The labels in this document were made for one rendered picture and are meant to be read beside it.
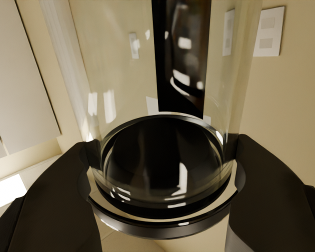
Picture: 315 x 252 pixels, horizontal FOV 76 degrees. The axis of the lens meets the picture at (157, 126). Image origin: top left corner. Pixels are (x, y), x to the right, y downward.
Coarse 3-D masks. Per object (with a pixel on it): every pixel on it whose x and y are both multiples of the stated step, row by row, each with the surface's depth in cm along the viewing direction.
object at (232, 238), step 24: (240, 144) 11; (240, 168) 9; (264, 168) 9; (288, 168) 9; (240, 192) 8; (264, 192) 8; (288, 192) 8; (240, 216) 7; (264, 216) 7; (288, 216) 7; (312, 216) 7; (240, 240) 6; (264, 240) 6; (288, 240) 6; (312, 240) 6
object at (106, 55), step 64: (64, 0) 6; (128, 0) 5; (192, 0) 5; (256, 0) 7; (64, 64) 8; (128, 64) 6; (192, 64) 6; (128, 128) 7; (192, 128) 8; (128, 192) 10; (192, 192) 9
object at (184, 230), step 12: (108, 216) 10; (216, 216) 10; (120, 228) 10; (132, 228) 10; (144, 228) 9; (156, 228) 9; (168, 228) 9; (180, 228) 9; (192, 228) 9; (204, 228) 10
